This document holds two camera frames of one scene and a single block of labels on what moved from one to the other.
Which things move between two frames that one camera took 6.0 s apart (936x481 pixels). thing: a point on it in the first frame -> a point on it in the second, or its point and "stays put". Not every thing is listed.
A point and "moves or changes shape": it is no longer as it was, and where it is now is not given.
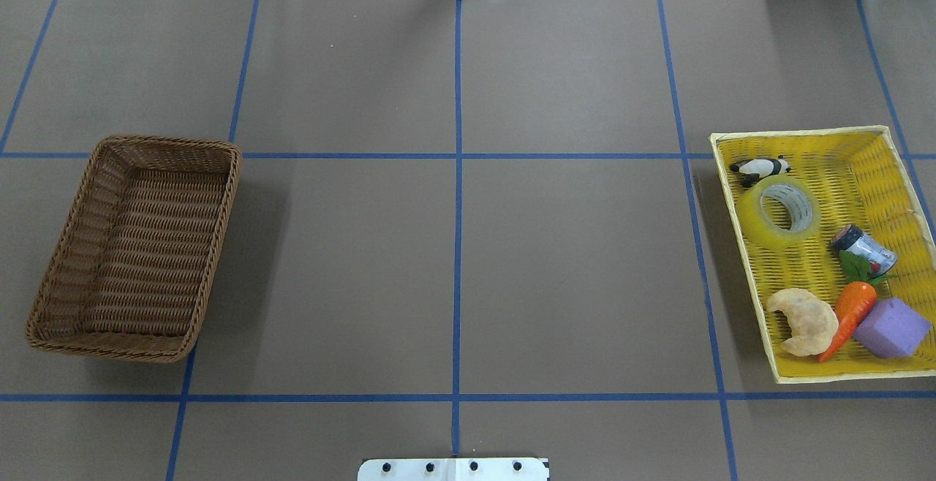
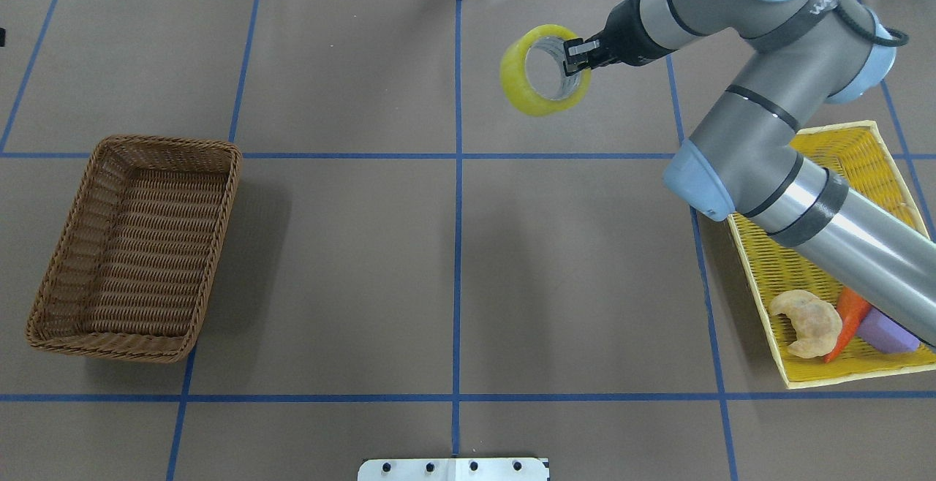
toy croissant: x=814 y=322 stays put
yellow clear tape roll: x=801 y=200 moves or changes shape
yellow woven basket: x=860 y=181 stays put
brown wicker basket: x=127 y=278 stays put
